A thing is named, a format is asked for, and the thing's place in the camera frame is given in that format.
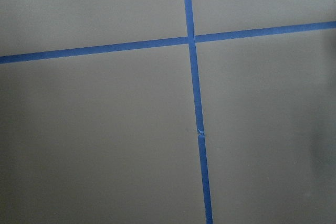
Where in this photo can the long blue tape strip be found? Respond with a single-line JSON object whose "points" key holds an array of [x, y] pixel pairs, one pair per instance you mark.
{"points": [[198, 110]]}

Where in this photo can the crossing blue tape strip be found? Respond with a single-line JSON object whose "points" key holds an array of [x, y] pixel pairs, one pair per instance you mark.
{"points": [[166, 42]]}

